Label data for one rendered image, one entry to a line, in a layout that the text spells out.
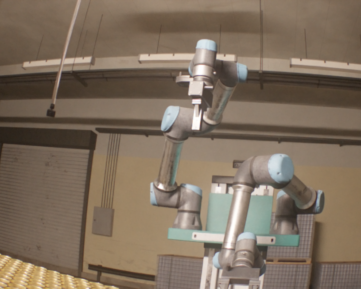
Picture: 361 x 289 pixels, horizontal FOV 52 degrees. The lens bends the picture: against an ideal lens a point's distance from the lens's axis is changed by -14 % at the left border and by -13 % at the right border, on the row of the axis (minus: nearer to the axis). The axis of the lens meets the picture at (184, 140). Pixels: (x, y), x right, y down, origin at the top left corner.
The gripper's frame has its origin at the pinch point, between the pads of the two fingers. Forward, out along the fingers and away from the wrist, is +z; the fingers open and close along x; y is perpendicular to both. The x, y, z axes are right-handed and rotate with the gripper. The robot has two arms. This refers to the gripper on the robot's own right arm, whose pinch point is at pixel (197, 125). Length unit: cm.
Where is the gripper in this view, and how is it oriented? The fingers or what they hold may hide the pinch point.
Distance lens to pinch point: 139.6
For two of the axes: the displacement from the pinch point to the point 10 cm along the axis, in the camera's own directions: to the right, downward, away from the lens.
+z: -1.3, 9.7, -2.2
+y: 9.5, 0.5, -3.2
